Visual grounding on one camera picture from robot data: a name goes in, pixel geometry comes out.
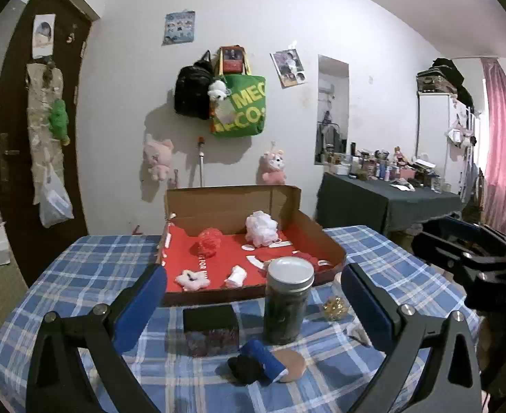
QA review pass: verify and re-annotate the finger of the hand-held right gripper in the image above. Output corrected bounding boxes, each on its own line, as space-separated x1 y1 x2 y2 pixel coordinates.
411 231 506 282
427 216 506 250

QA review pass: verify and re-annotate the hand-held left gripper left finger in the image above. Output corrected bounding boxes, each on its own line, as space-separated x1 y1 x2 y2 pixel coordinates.
25 262 167 413

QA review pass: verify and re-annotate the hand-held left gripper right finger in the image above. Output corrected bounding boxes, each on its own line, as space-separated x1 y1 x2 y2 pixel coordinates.
341 262 483 413

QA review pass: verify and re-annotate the white fluffy scrunchie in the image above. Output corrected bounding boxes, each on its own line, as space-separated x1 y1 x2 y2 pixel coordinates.
175 269 211 291

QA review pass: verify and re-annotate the red crochet scrunchie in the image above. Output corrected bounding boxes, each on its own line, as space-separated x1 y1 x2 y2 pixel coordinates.
293 252 322 273

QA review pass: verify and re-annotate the red bath pouf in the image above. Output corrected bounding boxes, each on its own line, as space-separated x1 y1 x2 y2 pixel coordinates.
191 228 223 259

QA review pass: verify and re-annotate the white cloth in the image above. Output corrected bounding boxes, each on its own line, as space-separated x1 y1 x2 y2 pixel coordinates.
224 266 247 288

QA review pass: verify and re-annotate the cardboard box with red inside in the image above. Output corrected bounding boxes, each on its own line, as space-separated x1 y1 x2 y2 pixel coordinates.
157 185 347 307

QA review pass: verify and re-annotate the white bath pouf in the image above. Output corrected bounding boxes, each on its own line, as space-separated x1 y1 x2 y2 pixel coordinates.
245 211 279 248

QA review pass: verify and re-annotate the small golden scrunchie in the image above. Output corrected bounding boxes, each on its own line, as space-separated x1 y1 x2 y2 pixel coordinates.
322 296 349 321

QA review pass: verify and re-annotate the small clear wrapper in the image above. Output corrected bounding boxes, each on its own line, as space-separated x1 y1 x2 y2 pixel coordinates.
348 325 372 347

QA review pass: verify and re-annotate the colourful patterned tin box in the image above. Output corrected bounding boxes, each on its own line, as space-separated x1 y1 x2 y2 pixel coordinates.
183 304 240 358

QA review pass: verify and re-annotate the glass jar with metal lid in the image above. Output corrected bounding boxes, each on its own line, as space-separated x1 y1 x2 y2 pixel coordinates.
264 257 315 346

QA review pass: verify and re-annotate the dark cloth covered table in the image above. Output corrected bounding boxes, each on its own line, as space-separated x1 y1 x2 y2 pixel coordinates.
315 171 462 237

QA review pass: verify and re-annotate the round beige pad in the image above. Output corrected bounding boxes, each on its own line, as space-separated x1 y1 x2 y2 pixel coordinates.
274 350 306 383

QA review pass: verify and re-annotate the white wardrobe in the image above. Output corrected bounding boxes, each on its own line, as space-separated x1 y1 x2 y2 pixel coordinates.
416 92 484 211

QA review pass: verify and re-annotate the pink curtain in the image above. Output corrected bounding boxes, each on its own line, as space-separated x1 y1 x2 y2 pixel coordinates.
481 57 506 237

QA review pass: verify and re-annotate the blue bandage roll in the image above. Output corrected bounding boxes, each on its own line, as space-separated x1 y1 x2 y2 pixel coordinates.
240 339 288 383

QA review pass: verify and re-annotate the black scrunchie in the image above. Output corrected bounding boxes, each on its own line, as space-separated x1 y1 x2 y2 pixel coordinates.
228 353 266 384

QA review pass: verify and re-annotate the clear plastic bag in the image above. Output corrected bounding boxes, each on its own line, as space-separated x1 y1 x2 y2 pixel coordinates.
39 161 75 229

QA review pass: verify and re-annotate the pink plush toy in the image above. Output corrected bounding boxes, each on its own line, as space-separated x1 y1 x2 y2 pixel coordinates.
143 134 175 181
259 150 288 186

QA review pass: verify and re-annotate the dark storage case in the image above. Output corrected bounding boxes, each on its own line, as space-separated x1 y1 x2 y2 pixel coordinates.
416 73 456 94

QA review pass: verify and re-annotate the dark clothes pile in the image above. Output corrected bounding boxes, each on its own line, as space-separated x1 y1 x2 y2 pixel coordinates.
431 57 475 108

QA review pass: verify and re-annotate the green plush toy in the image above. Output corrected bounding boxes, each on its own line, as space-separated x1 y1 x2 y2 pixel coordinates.
48 99 70 145

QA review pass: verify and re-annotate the black backpack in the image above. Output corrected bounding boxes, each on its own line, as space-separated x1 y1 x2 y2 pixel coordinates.
174 50 215 120

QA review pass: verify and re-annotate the green tote bag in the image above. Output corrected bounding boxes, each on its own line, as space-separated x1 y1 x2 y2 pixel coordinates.
210 49 267 137

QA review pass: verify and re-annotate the beige hanging door organizer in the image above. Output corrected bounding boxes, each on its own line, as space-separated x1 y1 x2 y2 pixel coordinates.
25 62 66 205

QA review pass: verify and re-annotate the small white plush toy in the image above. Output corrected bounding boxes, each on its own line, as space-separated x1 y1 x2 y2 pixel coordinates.
207 78 228 102

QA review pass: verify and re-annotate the dark brown door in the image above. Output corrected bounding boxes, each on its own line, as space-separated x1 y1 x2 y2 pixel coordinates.
0 0 101 287

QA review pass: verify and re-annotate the photo collage sheet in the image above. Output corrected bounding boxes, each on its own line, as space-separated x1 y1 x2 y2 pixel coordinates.
270 47 307 89

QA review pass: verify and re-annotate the portrait photo sheet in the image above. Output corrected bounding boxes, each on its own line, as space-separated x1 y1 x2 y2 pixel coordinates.
32 14 56 59

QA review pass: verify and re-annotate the wall mirror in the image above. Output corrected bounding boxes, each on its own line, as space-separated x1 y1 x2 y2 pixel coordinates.
314 54 349 165

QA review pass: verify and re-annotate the door handle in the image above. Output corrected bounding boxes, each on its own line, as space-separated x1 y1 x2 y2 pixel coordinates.
0 133 21 183

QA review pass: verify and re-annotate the red photo frame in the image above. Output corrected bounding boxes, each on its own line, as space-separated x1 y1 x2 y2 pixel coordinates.
219 45 245 74

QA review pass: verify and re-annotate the blue wall poster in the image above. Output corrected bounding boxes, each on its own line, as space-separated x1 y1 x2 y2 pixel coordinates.
163 10 196 45

